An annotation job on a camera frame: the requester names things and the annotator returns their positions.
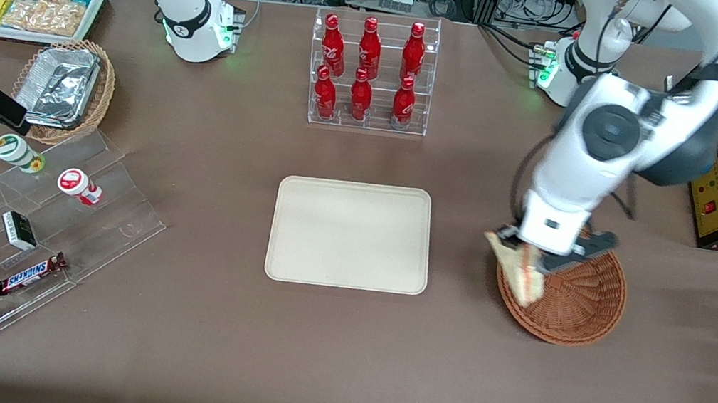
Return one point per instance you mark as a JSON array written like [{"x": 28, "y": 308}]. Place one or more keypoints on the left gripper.
[{"x": 555, "y": 261}]

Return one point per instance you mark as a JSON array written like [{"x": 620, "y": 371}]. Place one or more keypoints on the triangle sandwich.
[{"x": 520, "y": 274}]

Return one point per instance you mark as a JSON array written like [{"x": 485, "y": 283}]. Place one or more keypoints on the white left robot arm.
[{"x": 596, "y": 160}]

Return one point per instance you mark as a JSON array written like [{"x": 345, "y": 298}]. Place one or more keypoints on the brown wicker basket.
[{"x": 580, "y": 308}]

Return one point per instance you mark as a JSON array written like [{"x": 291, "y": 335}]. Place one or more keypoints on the light wicker basket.
[{"x": 100, "y": 96}]

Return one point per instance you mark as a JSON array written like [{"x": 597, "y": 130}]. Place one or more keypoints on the cream plastic serving tray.
[{"x": 350, "y": 236}]

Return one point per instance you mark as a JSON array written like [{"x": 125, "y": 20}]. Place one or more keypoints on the green lid sunflower cup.
[{"x": 14, "y": 149}]

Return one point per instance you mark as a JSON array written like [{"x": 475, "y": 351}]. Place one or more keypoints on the white rectangular snack bin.
[{"x": 32, "y": 36}]

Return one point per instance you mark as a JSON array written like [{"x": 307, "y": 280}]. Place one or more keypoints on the red lid yogurt cup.
[{"x": 76, "y": 184}]

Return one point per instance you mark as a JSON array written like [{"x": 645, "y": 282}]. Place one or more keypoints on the large clear nut bag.
[{"x": 42, "y": 16}]

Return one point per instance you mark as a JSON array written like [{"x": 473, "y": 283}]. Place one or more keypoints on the small black carton box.
[{"x": 19, "y": 230}]

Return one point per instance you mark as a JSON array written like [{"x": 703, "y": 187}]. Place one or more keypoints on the clear acrylic stepped display stand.
[{"x": 111, "y": 220}]

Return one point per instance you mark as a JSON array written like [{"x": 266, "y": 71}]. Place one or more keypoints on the Snickers chocolate bar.
[{"x": 30, "y": 274}]

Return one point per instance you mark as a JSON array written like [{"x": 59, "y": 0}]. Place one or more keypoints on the clear acrylic bottle rack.
[{"x": 417, "y": 106}]

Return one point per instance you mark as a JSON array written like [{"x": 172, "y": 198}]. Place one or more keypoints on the red cola bottle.
[
  {"x": 361, "y": 99},
  {"x": 403, "y": 106},
  {"x": 333, "y": 46},
  {"x": 325, "y": 97},
  {"x": 369, "y": 50},
  {"x": 413, "y": 55}
]

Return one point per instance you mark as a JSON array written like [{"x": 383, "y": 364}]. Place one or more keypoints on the white power strip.
[{"x": 394, "y": 0}]

